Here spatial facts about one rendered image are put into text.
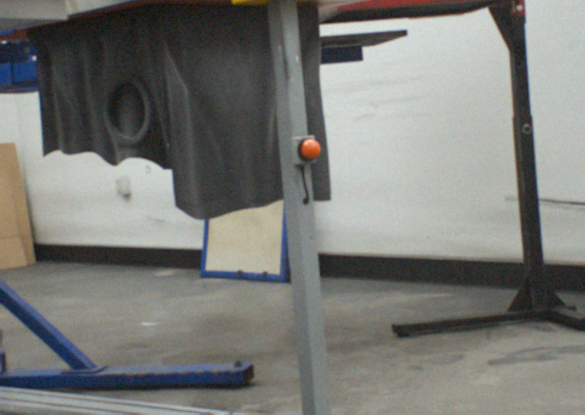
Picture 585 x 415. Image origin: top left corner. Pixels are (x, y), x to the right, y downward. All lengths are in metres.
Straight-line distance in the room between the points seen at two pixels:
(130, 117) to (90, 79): 0.16
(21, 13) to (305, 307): 0.72
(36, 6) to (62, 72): 0.65
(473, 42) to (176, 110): 2.44
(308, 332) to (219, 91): 0.54
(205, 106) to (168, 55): 0.13
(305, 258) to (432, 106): 2.67
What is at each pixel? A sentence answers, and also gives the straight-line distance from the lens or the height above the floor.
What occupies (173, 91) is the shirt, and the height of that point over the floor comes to 0.78.
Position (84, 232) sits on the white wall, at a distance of 6.92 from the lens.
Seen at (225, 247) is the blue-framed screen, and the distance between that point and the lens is 5.62.
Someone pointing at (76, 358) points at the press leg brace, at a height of 0.09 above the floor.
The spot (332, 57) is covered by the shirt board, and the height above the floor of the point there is 0.89.
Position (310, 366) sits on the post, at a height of 0.25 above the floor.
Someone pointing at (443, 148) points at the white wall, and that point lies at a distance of 4.76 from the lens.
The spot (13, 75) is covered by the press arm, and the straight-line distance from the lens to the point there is 3.22.
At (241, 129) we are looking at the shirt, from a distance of 2.45.
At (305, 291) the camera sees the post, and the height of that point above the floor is 0.39.
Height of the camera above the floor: 0.70
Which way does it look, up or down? 3 degrees down
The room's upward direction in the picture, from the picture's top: 5 degrees counter-clockwise
